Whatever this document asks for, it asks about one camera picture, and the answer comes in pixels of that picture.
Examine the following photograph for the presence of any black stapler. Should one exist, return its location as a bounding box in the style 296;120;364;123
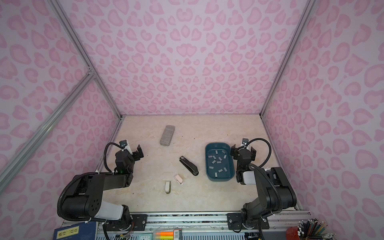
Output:
179;156;199;176

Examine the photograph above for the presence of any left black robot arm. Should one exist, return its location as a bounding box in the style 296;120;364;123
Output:
57;141;144;231

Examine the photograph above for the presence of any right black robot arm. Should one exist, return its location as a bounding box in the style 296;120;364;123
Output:
227;146;297;233

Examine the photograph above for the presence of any teal plastic tray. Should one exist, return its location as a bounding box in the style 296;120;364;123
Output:
205;143;235;182

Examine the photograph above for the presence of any grey stone block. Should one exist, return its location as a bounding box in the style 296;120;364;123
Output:
160;125;176;146

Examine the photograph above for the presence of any blue book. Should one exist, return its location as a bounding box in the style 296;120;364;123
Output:
53;222;98;240

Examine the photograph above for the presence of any orange highlighter box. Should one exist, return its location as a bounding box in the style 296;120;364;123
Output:
153;229;183;240

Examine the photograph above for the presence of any red container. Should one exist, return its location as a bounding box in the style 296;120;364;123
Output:
286;226;301;240

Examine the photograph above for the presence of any pencil holder with pencils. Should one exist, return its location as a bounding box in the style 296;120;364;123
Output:
296;218;336;240

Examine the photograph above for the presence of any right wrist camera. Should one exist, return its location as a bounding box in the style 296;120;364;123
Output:
242;138;249;147

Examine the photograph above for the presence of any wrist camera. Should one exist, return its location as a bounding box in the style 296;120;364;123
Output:
242;138;249;147
119;140;133;155

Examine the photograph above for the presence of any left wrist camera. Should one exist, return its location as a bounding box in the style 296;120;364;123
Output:
119;140;133;155

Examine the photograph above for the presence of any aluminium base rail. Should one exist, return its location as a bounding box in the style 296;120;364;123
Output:
61;209;313;240

